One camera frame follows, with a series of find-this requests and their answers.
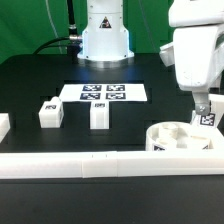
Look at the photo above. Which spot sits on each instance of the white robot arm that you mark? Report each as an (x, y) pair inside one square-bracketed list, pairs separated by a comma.
[(105, 40)]

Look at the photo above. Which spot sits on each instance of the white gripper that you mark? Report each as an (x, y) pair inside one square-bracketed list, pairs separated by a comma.
[(196, 49)]

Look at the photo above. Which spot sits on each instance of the white U-shaped fence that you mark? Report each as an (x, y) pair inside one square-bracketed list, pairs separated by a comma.
[(34, 165)]

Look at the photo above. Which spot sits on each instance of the black upright cable connector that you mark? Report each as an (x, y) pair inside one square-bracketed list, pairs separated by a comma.
[(71, 18)]

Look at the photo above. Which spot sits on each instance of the white marker sheet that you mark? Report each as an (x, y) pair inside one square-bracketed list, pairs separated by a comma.
[(97, 92)]

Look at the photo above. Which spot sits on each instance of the white round stool seat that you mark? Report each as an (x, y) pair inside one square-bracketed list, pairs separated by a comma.
[(170, 136)]

